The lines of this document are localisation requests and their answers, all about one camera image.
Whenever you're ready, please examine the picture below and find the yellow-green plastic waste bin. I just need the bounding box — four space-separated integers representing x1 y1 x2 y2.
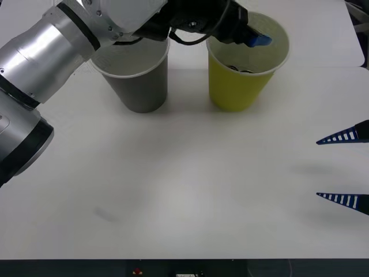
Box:
206 11 290 113

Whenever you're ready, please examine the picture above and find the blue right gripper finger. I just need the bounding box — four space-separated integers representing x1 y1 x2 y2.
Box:
316 192 369 216
316 119 369 145

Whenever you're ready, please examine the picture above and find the grey plastic waste bin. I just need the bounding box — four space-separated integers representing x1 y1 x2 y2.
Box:
90 36 170 114

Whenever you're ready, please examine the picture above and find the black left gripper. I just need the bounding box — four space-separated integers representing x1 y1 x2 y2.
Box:
171 0 273 48

